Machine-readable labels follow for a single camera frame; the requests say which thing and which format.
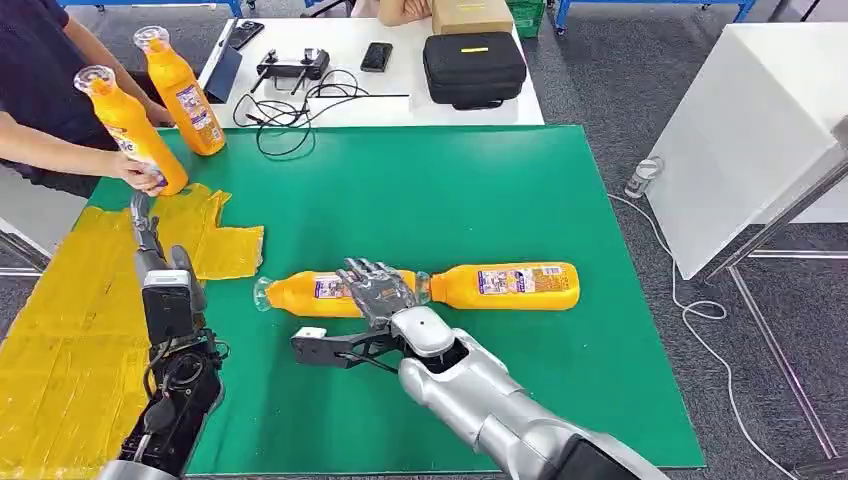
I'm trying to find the brown cardboard box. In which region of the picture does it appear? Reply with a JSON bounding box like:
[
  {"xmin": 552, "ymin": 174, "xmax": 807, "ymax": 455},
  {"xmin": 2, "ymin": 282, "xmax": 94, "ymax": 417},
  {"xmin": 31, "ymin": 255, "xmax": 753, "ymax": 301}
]
[{"xmin": 431, "ymin": 0, "xmax": 515, "ymax": 36}]

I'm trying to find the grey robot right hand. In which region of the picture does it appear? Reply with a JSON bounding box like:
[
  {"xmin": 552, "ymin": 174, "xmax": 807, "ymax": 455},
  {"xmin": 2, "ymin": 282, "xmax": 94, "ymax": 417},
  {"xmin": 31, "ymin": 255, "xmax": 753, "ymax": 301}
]
[{"xmin": 335, "ymin": 257, "xmax": 421, "ymax": 332}]

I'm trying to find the black handheld controller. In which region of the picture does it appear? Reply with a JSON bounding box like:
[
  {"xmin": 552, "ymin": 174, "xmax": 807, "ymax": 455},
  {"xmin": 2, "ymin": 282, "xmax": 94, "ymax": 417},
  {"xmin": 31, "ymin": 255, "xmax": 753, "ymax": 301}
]
[{"xmin": 250, "ymin": 47, "xmax": 331, "ymax": 95}]

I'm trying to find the green plastic crate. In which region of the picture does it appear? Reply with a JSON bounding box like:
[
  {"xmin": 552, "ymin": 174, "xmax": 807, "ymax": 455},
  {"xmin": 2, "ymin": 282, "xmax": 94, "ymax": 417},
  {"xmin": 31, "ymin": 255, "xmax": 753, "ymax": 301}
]
[{"xmin": 506, "ymin": 0, "xmax": 547, "ymax": 40}]

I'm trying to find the person's left hand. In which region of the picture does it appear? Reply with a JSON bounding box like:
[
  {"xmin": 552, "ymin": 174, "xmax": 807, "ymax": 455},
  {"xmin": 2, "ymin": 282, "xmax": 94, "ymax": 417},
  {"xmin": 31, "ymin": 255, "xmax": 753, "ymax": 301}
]
[{"xmin": 144, "ymin": 100, "xmax": 176, "ymax": 128}]

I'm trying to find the black smartphone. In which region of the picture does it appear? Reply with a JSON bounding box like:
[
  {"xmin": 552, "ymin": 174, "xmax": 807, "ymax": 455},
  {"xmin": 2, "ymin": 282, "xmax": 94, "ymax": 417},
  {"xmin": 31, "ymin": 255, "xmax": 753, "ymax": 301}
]
[
  {"xmin": 359, "ymin": 41, "xmax": 394, "ymax": 73},
  {"xmin": 227, "ymin": 19, "xmax": 266, "ymax": 52}
]

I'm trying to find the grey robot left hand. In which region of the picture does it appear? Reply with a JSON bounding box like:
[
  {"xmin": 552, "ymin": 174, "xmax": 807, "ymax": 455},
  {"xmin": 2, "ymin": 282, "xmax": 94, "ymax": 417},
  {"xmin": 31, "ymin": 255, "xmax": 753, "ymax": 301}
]
[{"xmin": 129, "ymin": 191, "xmax": 209, "ymax": 315}]

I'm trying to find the white side table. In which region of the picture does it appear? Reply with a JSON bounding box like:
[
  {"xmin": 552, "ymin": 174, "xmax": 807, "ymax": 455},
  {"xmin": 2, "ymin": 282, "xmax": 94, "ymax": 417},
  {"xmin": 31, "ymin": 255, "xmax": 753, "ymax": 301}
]
[{"xmin": 645, "ymin": 23, "xmax": 848, "ymax": 281}]

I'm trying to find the white floor cable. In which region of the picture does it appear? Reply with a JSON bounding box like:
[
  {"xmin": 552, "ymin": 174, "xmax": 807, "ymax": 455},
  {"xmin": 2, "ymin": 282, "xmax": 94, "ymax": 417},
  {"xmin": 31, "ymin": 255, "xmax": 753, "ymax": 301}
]
[{"xmin": 608, "ymin": 193, "xmax": 796, "ymax": 478}]

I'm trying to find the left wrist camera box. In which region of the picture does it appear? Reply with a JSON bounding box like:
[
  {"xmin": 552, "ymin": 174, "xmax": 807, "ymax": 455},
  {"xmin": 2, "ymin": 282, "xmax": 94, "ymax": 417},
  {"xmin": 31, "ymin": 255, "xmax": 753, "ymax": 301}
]
[{"xmin": 141, "ymin": 268, "xmax": 195, "ymax": 347}]

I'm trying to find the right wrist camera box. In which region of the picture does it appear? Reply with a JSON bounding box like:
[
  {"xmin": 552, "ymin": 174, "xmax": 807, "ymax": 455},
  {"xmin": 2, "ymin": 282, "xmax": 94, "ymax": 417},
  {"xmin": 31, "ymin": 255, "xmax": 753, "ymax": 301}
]
[{"xmin": 290, "ymin": 325, "xmax": 402, "ymax": 374}]

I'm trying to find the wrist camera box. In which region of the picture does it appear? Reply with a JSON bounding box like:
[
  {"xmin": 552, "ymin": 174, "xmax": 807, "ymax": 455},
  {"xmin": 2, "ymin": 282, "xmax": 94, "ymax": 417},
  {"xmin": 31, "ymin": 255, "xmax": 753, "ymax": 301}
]
[
  {"xmin": 290, "ymin": 325, "xmax": 402, "ymax": 374},
  {"xmin": 141, "ymin": 268, "xmax": 195, "ymax": 347}
]

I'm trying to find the black zip case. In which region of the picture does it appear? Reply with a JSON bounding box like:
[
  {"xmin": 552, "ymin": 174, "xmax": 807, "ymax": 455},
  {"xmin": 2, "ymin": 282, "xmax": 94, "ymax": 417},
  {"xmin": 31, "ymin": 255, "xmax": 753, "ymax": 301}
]
[{"xmin": 422, "ymin": 31, "xmax": 529, "ymax": 112}]

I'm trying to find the orange drink bottle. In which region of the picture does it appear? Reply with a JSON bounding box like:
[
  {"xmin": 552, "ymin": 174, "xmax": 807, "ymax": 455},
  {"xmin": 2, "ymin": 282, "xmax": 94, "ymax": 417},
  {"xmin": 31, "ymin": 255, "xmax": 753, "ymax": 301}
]
[
  {"xmin": 132, "ymin": 25, "xmax": 227, "ymax": 158},
  {"xmin": 72, "ymin": 64, "xmax": 190, "ymax": 198},
  {"xmin": 415, "ymin": 262, "xmax": 582, "ymax": 313},
  {"xmin": 252, "ymin": 269, "xmax": 419, "ymax": 320}
]

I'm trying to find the person's right hand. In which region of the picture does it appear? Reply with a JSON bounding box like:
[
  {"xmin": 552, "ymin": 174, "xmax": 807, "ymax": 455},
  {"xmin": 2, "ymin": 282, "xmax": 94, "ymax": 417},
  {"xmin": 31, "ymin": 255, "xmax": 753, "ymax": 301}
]
[{"xmin": 105, "ymin": 150, "xmax": 167, "ymax": 198}]

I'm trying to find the person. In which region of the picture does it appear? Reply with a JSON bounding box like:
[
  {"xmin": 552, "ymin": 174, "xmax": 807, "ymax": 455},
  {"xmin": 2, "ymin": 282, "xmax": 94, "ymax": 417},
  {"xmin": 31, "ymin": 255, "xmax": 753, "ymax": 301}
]
[
  {"xmin": 349, "ymin": 0, "xmax": 433, "ymax": 28},
  {"xmin": 0, "ymin": 0, "xmax": 177, "ymax": 200}
]

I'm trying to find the green table mat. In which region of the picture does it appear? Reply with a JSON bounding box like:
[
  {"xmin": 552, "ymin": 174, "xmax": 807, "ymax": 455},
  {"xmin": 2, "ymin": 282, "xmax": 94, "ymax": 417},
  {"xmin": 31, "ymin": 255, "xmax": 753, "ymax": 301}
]
[{"xmin": 84, "ymin": 124, "xmax": 708, "ymax": 478}]

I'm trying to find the blue metal frame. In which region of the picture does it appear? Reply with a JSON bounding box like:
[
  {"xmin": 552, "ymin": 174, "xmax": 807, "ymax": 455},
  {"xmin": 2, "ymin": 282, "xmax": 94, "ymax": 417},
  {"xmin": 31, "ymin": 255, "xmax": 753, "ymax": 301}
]
[
  {"xmin": 56, "ymin": 0, "xmax": 245, "ymax": 19},
  {"xmin": 553, "ymin": 0, "xmax": 758, "ymax": 36}
]

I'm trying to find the grey metal table frame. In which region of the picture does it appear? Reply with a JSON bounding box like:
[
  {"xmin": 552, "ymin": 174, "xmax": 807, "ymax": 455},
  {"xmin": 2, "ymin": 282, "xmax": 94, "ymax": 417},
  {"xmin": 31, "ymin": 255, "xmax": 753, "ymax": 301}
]
[{"xmin": 703, "ymin": 148, "xmax": 848, "ymax": 478}]

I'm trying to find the dark blue tablet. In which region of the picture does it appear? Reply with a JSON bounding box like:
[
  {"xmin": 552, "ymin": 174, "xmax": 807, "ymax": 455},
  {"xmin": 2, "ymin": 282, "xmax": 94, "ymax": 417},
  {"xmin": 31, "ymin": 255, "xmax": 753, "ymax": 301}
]
[{"xmin": 201, "ymin": 19, "xmax": 244, "ymax": 105}]

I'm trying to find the clear plastic water bottle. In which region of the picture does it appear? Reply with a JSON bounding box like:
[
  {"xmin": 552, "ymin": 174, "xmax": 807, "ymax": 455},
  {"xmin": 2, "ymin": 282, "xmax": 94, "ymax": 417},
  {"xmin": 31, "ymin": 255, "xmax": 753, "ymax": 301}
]
[{"xmin": 624, "ymin": 156, "xmax": 665, "ymax": 200}]

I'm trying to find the yellow plastic sheet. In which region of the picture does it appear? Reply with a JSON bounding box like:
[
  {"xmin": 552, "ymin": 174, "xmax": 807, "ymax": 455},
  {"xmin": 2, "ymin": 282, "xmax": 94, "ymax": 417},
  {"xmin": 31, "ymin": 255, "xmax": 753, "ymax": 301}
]
[{"xmin": 0, "ymin": 183, "xmax": 266, "ymax": 480}]

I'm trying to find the tangled black cable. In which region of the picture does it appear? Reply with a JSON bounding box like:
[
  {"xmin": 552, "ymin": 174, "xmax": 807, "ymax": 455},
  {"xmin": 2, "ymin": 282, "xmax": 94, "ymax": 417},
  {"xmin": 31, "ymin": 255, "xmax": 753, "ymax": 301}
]
[{"xmin": 231, "ymin": 68, "xmax": 412, "ymax": 160}]

